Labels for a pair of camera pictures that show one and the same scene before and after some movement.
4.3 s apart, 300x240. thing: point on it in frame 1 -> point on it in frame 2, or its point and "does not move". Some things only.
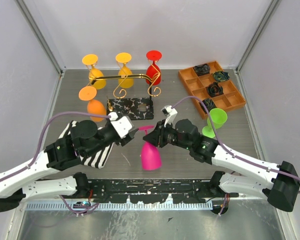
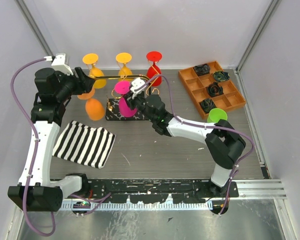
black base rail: x=163 y=191 does not move
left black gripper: x=130 y=136 -> x=84 y=85
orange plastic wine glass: x=94 y=106 does not move
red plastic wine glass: x=153 y=72 does not move
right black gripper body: x=167 y=135 -> x=138 y=102
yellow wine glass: x=125 y=57 does not move
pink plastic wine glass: x=151 y=158 -> x=123 y=87
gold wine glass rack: x=130 y=108 does not move
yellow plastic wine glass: x=91 y=59 does not move
